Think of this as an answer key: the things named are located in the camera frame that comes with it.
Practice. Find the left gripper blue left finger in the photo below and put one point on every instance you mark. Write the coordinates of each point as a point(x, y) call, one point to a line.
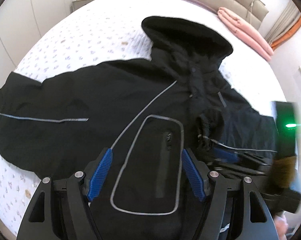
point(59, 209)

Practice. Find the folded pink blanket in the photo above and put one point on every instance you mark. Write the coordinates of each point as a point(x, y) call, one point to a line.
point(245, 32)

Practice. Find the black hooded jacket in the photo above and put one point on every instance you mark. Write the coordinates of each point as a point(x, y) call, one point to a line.
point(147, 112)

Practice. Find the floral quilted bed cover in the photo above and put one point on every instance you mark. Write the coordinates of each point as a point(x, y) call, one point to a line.
point(110, 30)

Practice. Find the bedside nightstand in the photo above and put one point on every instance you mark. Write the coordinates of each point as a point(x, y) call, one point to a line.
point(76, 4)

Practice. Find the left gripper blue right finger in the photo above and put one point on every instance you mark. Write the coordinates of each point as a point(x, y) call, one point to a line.
point(251, 220)

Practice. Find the person's right hand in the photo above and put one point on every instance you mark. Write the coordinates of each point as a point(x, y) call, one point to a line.
point(281, 226)

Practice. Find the orange curtain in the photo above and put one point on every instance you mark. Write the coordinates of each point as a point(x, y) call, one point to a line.
point(287, 35)

